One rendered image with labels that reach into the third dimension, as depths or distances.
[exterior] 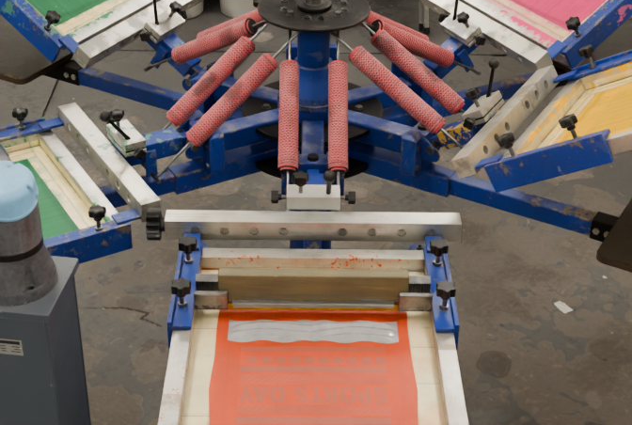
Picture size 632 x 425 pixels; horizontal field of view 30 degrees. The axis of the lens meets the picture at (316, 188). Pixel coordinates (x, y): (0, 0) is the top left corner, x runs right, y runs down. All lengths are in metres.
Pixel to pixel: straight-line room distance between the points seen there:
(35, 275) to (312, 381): 0.59
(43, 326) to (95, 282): 2.11
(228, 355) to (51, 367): 0.38
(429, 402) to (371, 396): 0.11
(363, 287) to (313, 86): 0.81
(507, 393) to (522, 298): 0.52
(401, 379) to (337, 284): 0.26
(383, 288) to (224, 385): 0.41
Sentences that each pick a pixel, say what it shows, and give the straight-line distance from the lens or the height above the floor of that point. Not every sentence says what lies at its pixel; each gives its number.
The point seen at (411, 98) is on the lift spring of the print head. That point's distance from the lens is 3.01.
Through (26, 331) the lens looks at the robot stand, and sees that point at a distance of 2.26.
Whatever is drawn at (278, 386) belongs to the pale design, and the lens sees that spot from 2.39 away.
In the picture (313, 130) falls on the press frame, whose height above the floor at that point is 1.02.
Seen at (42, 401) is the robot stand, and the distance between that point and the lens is 2.36.
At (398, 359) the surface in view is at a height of 0.95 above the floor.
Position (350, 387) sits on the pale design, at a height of 0.95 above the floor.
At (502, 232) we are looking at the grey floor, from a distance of 4.63.
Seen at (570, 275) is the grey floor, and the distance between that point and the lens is 4.44.
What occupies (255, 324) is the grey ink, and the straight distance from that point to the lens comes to 2.53.
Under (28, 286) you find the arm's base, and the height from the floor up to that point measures 1.22.
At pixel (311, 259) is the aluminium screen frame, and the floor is 0.99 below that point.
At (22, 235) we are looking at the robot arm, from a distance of 2.18.
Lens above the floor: 2.52
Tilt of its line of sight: 31 degrees down
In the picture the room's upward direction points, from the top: 1 degrees clockwise
